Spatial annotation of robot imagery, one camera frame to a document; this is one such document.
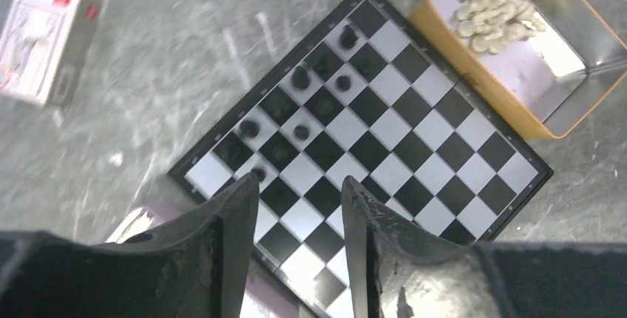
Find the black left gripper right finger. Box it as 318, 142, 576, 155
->
341, 177, 626, 317

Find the black chess piece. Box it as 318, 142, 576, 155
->
215, 138, 239, 162

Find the black chess queen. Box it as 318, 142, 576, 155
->
291, 66, 311, 90

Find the black chess king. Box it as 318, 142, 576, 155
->
313, 53, 332, 78

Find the pink metal tin box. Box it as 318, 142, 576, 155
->
105, 200, 305, 318

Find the white chess pieces pile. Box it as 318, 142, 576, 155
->
450, 0, 546, 55

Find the black chess pawn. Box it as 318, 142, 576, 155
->
335, 75, 352, 92
293, 124, 310, 141
251, 166, 267, 183
338, 24, 359, 50
238, 119, 260, 139
272, 144, 289, 162
314, 99, 333, 117

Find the white red card box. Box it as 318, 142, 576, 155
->
1, 0, 101, 107

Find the black chess bishop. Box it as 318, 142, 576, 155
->
267, 95, 290, 120

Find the black white chessboard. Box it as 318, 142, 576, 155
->
169, 0, 553, 317

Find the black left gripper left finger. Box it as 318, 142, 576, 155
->
1, 174, 260, 317

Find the yellow tray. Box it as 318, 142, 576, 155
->
410, 0, 626, 139

